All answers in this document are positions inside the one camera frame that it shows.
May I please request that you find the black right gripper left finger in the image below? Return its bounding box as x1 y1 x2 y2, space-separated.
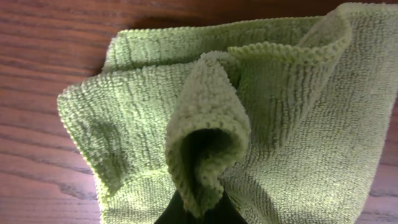
154 190 199 224

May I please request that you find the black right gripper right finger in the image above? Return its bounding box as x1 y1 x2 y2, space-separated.
200 191 248 224

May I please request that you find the light green microfiber cloth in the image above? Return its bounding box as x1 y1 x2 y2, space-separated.
57 2 397 223

